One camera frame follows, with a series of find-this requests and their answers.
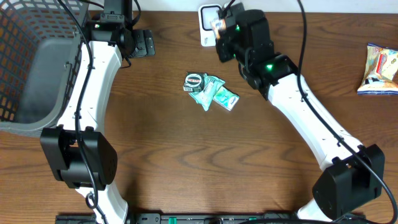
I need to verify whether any orange small packet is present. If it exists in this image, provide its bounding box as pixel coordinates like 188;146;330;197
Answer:
210;19;226;40

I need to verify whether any teal snack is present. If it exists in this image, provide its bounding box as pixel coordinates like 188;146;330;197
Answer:
189;76;225;111

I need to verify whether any round label dark packet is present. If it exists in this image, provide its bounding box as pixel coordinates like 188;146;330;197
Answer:
183;72;208;92

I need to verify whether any green tissue pack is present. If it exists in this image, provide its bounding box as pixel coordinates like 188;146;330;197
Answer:
213;86;239;111

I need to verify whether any yellow snack bag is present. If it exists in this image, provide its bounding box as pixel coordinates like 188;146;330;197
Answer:
357;43;397;95

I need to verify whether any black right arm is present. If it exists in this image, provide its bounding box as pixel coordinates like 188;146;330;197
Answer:
212;2;385;222

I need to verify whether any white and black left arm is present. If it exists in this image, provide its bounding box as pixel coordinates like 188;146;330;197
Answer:
40;21;155;223

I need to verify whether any white barcode scanner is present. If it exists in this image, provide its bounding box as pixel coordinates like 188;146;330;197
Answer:
198;4;221;47

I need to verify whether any dark mesh plastic basket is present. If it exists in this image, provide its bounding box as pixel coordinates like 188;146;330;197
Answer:
1;0;88;136

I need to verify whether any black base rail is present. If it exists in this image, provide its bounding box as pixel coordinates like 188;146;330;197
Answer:
55;212;366;224

